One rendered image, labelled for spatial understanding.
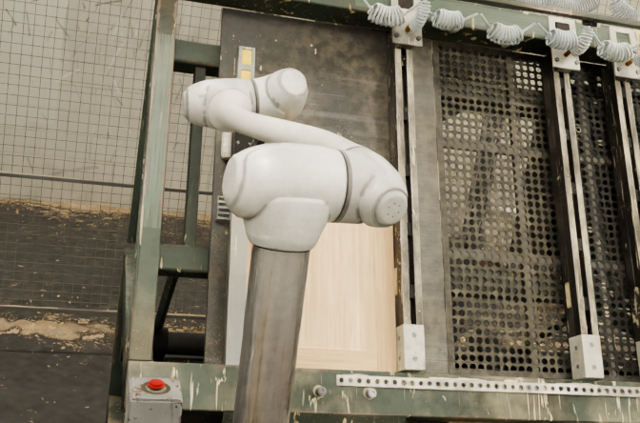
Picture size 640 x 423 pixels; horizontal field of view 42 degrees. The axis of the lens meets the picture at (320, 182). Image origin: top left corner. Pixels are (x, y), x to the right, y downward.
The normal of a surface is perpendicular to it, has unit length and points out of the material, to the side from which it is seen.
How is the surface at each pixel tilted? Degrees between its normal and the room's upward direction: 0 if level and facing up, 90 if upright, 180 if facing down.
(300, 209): 90
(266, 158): 43
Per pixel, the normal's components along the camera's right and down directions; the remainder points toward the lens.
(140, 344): 0.27, -0.33
